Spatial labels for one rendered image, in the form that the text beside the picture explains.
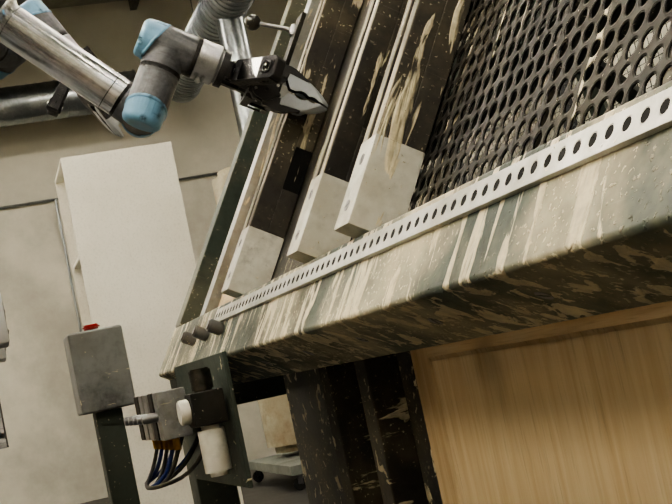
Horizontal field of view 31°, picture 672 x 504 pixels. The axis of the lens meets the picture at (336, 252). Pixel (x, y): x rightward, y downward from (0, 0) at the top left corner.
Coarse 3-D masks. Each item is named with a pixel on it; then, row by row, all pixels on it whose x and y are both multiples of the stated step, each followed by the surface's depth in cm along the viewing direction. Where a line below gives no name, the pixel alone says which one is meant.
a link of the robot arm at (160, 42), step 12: (144, 24) 216; (156, 24) 217; (168, 24) 218; (144, 36) 215; (156, 36) 216; (168, 36) 216; (180, 36) 217; (192, 36) 219; (144, 48) 216; (156, 48) 216; (168, 48) 216; (180, 48) 217; (192, 48) 217; (156, 60) 215; (168, 60) 216; (180, 60) 217; (192, 60) 218; (180, 72) 219
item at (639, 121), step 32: (608, 128) 92; (640, 128) 87; (544, 160) 102; (576, 160) 96; (480, 192) 114; (512, 192) 107; (416, 224) 130; (352, 256) 151; (288, 288) 179; (224, 320) 223
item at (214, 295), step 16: (320, 0) 275; (304, 32) 273; (272, 112) 269; (272, 128) 267; (256, 160) 265; (256, 176) 265; (240, 208) 263; (240, 224) 262; (224, 256) 260; (224, 272) 259; (208, 304) 257
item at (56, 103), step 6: (60, 84) 271; (60, 90) 271; (66, 90) 271; (54, 96) 270; (60, 96) 270; (66, 96) 275; (48, 102) 271; (54, 102) 270; (60, 102) 270; (48, 108) 270; (54, 108) 270; (60, 108) 271; (54, 114) 271
